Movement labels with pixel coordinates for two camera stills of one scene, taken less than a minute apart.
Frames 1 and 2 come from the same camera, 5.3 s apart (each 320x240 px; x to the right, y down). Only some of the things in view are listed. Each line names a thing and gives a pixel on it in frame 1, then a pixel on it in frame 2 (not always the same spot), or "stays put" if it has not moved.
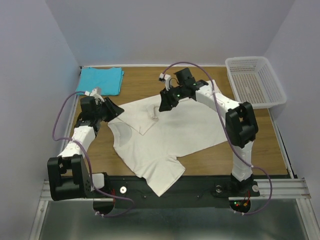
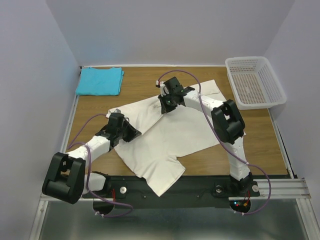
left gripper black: x=114 y=110 -> x=133 y=133
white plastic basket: x=253 y=80 stays put
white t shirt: x=150 y=140 stays put
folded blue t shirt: x=109 y=80 stays put
